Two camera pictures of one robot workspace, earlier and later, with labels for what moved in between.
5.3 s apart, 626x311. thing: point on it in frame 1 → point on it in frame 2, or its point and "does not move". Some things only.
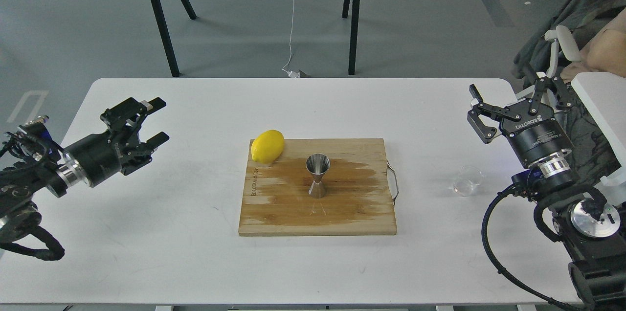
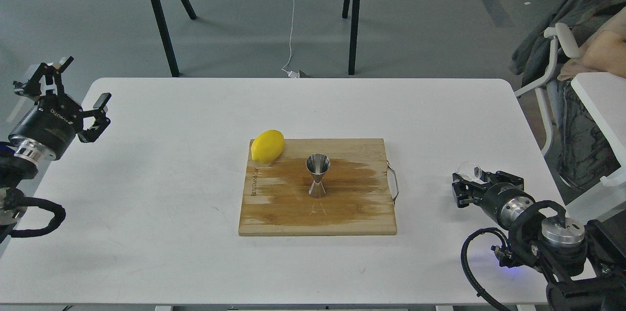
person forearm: x=606 y=53 does not move
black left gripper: x=100 y=156 → x=48 y=130
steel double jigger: x=318 y=164 does not move
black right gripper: x=536 y=133 → x=505 y=198
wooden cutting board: x=361 y=187 does not move
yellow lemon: x=267 y=146 does not move
